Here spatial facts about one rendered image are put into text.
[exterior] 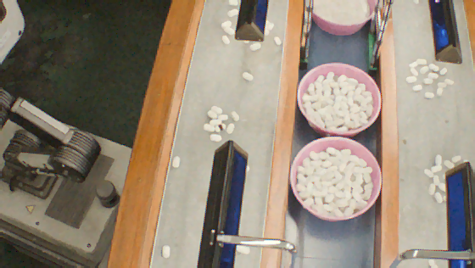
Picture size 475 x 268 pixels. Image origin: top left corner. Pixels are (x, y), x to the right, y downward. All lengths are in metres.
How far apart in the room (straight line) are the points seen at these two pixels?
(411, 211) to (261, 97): 0.59
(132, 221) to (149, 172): 0.16
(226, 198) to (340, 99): 0.71
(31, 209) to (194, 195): 0.67
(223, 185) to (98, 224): 0.80
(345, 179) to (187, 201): 0.46
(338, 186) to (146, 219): 0.56
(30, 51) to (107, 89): 0.55
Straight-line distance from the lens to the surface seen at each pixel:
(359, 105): 1.85
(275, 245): 1.19
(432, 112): 1.88
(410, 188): 1.72
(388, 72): 1.90
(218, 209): 1.23
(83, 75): 2.93
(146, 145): 1.72
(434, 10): 1.71
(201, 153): 1.72
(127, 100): 2.77
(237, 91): 1.83
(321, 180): 1.69
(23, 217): 2.06
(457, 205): 1.34
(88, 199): 2.01
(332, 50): 2.04
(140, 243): 1.59
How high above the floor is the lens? 2.23
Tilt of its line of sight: 57 degrees down
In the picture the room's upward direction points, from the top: 1 degrees clockwise
